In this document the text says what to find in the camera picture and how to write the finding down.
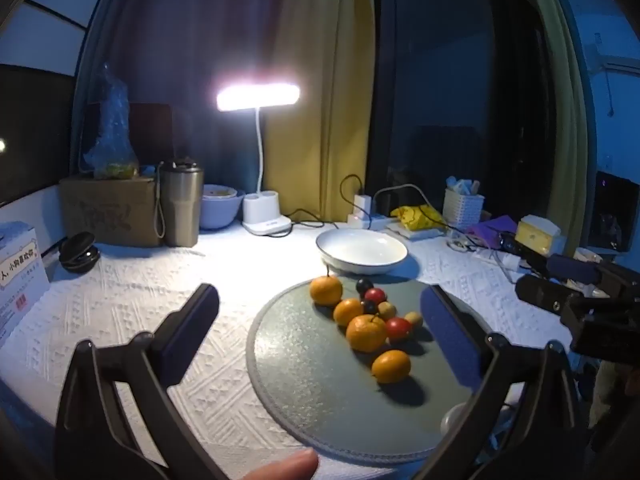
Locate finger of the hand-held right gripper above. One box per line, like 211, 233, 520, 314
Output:
516, 274, 572, 317
522, 252, 603, 285

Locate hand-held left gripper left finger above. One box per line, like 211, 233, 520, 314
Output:
54, 283, 232, 480

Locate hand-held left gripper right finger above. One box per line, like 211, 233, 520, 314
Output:
415, 284, 592, 480

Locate small orange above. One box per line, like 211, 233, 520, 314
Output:
333, 298, 365, 328
371, 350, 412, 384

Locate large orange with stem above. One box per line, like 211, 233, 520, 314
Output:
346, 314, 388, 353

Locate white plate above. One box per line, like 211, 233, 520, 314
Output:
316, 228, 408, 276

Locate person's left hand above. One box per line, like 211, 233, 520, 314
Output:
234, 448, 320, 480

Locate yellow and white box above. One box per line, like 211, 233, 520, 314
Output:
514, 214, 562, 254

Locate purple pouch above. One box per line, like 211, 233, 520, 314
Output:
466, 215, 519, 249

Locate lavender bowl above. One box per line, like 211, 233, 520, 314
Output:
200, 184, 246, 231

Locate steel tumbler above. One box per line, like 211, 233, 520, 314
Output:
153, 158, 205, 248

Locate white perforated basket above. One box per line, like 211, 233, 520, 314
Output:
443, 187, 486, 231

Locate yellow duck bag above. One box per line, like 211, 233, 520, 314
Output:
390, 205, 447, 231

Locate white desk lamp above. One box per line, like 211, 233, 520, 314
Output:
216, 82, 302, 236

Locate black round case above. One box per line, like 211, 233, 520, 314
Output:
58, 231, 101, 275

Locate round grey-green mat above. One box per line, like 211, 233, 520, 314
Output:
246, 276, 493, 464

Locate tubes in basket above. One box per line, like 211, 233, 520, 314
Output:
446, 175, 481, 196

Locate cardboard box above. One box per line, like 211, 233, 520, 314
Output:
59, 176, 162, 248

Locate white power strip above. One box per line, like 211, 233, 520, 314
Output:
347, 212, 389, 231

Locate pale green curtain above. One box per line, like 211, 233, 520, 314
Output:
515, 0, 592, 257

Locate white labelled box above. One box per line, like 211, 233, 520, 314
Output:
0, 221, 51, 347

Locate clear plastic bag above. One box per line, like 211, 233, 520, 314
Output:
82, 62, 140, 181

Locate dark monitor screen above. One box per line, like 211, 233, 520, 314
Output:
0, 64, 77, 207

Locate yellow curtain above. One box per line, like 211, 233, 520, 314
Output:
262, 0, 377, 224

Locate dark blue curtain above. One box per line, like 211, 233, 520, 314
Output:
75, 0, 301, 198

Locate white cable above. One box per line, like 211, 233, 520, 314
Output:
373, 183, 427, 213

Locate black cable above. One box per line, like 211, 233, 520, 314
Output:
286, 174, 365, 227

